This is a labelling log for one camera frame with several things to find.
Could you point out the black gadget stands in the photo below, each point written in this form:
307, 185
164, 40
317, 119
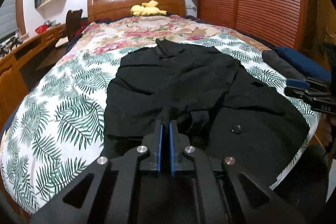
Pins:
10, 47

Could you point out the red cloth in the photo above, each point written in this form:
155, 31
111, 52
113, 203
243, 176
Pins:
81, 27

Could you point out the person's right hand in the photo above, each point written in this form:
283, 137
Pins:
329, 134

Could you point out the navy folded cloth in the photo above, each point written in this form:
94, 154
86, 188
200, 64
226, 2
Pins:
302, 64

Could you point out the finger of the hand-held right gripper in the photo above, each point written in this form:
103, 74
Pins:
299, 93
296, 83

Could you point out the dark wooden chair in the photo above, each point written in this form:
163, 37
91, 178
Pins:
72, 27

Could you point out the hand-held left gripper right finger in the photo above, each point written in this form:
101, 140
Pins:
172, 150

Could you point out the wooden window frame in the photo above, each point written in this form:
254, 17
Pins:
21, 8

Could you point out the yellow plush toy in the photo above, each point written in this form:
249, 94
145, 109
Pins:
145, 10

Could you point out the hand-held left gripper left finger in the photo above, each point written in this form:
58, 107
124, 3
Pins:
159, 148

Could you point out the wooden desk with cabinets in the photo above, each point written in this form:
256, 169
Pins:
15, 69

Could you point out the grey folded cloth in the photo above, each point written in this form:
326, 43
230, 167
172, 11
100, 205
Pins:
281, 64

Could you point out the black buttoned coat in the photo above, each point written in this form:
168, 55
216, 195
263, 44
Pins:
199, 82

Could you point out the red basket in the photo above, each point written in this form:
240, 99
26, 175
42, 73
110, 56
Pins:
42, 29

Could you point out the grey window blind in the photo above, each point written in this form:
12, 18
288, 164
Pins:
8, 19

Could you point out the wooden bed headboard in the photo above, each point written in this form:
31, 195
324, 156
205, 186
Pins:
115, 3

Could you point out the leaf print bedsheet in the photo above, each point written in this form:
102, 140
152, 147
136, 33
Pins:
65, 113

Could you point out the floral blanket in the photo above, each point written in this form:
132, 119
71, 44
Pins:
147, 29

